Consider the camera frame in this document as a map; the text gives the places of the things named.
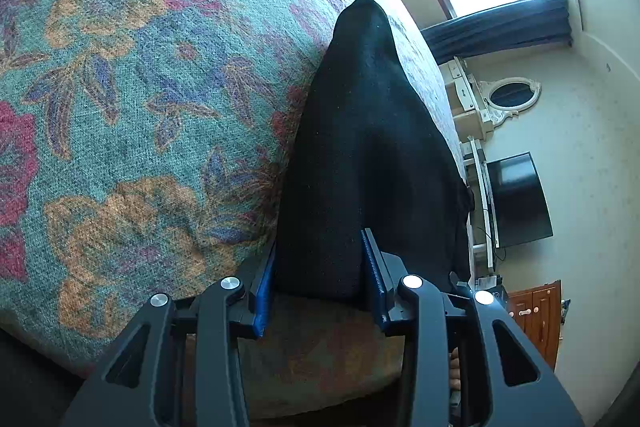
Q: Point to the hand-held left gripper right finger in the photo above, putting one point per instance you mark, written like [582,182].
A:
[375,277]

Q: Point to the black pants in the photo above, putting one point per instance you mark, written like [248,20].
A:
[360,132]

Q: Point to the dark blue curtain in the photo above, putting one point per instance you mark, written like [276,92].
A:
[500,27]

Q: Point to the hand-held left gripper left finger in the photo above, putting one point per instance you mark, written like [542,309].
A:
[265,302]

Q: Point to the black television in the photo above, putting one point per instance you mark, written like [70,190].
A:
[520,202]

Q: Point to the black set-top box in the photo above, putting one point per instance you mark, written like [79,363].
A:
[492,284]

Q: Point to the oval white-framed mirror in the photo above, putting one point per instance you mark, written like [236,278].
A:
[510,94]

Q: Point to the floral bed blanket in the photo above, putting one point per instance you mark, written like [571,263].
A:
[125,82]

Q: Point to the white dressing table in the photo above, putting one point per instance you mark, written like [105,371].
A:
[467,107]

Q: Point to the white television stand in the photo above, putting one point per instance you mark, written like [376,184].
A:
[485,207]

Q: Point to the wooden cabinet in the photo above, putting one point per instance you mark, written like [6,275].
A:
[535,327]

